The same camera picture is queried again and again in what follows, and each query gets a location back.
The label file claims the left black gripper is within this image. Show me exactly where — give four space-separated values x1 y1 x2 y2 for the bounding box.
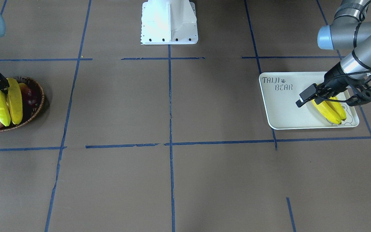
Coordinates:
295 63 351 108

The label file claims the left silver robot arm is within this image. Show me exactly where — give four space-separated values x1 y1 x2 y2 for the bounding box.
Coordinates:
296 0 371 107

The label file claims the brown wicker basket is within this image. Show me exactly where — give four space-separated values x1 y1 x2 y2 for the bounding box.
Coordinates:
0 76 46 133

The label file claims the white bear tray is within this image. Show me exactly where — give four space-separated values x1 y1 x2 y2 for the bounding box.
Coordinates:
258 71 360 130

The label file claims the dark red fruit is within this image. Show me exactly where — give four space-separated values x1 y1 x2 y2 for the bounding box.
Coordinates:
19 83 40 108

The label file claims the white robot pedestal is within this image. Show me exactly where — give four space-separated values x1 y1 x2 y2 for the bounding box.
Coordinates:
140 0 199 45

